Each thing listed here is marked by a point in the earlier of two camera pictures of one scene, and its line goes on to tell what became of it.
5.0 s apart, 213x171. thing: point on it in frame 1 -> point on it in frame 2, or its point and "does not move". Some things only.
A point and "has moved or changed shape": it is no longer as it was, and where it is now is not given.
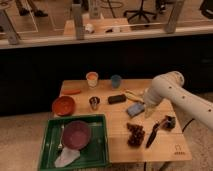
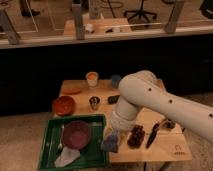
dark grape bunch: (136, 134) does not move
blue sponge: (135, 109) has moved or changed shape
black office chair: (140, 13) does not move
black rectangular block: (117, 98) does not move
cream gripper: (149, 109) -> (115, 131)
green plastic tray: (94, 156) does not move
